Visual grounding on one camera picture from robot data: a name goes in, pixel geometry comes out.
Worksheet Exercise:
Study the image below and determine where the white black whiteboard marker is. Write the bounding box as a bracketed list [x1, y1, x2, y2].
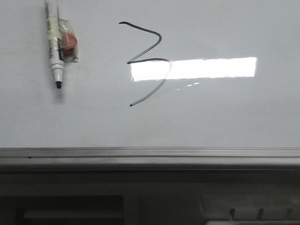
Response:
[44, 0, 65, 89]

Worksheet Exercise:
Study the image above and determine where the white whiteboard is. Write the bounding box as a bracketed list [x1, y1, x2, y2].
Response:
[0, 0, 300, 148]

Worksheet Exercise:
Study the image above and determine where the grey aluminium marker tray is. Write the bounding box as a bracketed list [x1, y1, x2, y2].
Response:
[0, 147, 300, 172]

